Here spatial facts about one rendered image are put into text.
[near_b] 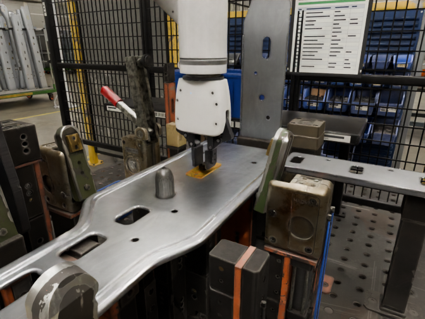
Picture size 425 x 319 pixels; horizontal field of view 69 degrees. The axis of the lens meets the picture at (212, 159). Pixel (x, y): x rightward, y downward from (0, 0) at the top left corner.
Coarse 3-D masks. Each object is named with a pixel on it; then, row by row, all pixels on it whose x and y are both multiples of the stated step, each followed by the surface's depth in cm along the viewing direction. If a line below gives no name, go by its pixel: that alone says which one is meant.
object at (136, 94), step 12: (132, 60) 61; (144, 60) 60; (132, 72) 62; (144, 72) 64; (132, 84) 63; (144, 84) 65; (132, 96) 64; (144, 96) 65; (144, 108) 65; (144, 120) 64; (156, 132) 67
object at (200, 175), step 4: (200, 164) 62; (216, 164) 64; (220, 164) 64; (196, 168) 62; (200, 168) 61; (204, 168) 61; (212, 168) 62; (216, 168) 63; (188, 172) 60; (192, 172) 60; (196, 172) 60; (200, 172) 60; (204, 172) 60; (208, 172) 60; (192, 176) 59; (196, 176) 58; (200, 176) 58; (204, 176) 59
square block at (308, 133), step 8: (296, 120) 78; (304, 120) 77; (312, 120) 77; (320, 120) 78; (288, 128) 75; (296, 128) 74; (304, 128) 73; (312, 128) 72; (320, 128) 73; (296, 136) 75; (304, 136) 74; (312, 136) 73; (320, 136) 74; (296, 144) 75; (304, 144) 74; (312, 144) 73; (320, 144) 76; (296, 152) 76; (304, 152) 75; (312, 152) 74; (320, 152) 80; (296, 160) 77
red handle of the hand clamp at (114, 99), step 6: (102, 90) 68; (108, 90) 68; (108, 96) 68; (114, 96) 68; (114, 102) 68; (120, 102) 68; (120, 108) 68; (126, 108) 67; (126, 114) 67; (132, 114) 67; (132, 120) 67; (150, 132) 66
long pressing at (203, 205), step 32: (224, 160) 68; (256, 160) 68; (96, 192) 52; (128, 192) 53; (192, 192) 53; (224, 192) 53; (96, 224) 43; (160, 224) 43; (192, 224) 43; (32, 256) 36; (96, 256) 37; (128, 256) 37; (160, 256) 37; (0, 288) 32; (128, 288) 33
